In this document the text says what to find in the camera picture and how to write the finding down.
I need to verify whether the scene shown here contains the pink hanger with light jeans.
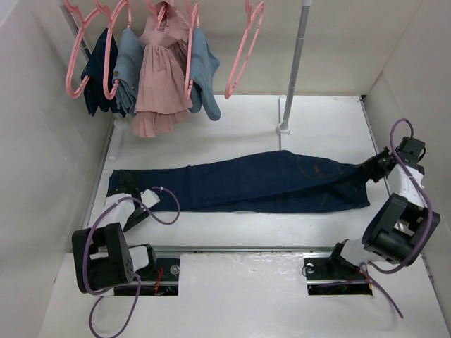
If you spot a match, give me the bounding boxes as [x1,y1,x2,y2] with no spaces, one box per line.
[185,0,199,99]

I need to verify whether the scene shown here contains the pink hanging dress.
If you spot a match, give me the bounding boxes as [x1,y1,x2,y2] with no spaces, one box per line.
[132,5,192,138]

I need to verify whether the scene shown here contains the grey rack pole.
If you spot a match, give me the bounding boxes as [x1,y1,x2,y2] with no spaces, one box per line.
[278,0,313,134]
[59,1,91,61]

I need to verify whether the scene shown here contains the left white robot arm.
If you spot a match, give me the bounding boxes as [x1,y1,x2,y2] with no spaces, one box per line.
[71,190,159,294]

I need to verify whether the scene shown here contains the dark blue jeans trousers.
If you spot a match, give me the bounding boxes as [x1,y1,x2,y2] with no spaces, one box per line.
[107,151,370,213]

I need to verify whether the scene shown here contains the pink hanger with dress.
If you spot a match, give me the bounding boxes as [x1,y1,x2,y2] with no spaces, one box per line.
[144,1,175,33]

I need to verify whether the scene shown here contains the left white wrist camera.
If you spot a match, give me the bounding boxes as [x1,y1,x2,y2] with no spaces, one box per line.
[140,189,160,209]

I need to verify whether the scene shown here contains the light blue hanging jeans right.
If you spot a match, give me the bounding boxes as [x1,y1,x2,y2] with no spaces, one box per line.
[190,27,221,121]

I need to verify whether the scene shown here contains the dark blue hanging garment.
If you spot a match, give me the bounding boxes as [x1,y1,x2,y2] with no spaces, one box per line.
[81,28,125,116]

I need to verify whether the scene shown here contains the light blue hanging jeans left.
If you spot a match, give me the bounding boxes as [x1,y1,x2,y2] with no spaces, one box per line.
[113,28,144,116]

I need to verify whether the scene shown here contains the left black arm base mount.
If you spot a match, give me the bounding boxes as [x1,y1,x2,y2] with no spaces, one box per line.
[137,253,180,296]

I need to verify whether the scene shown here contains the empty pink hanger right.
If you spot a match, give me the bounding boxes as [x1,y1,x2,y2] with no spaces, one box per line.
[224,0,266,99]

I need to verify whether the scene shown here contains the pink hanger far left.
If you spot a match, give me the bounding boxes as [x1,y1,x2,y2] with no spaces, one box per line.
[65,0,101,99]

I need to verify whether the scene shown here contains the right white rack foot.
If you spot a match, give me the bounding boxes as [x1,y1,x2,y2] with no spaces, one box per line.
[276,95,292,150]

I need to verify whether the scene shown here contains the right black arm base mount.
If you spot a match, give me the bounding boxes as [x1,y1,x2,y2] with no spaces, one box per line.
[302,257,373,296]

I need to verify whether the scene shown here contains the left grey rack pole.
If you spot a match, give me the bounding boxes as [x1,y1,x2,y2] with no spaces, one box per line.
[59,1,91,61]

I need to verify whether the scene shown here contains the light blue hanging jeans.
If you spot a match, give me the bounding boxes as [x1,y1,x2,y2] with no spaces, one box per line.
[113,28,144,116]
[190,27,221,121]

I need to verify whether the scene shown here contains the right grey rack pole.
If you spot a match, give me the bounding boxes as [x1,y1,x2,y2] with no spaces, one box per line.
[278,0,313,134]

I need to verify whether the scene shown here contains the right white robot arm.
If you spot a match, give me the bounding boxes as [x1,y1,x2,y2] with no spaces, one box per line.
[326,137,440,277]

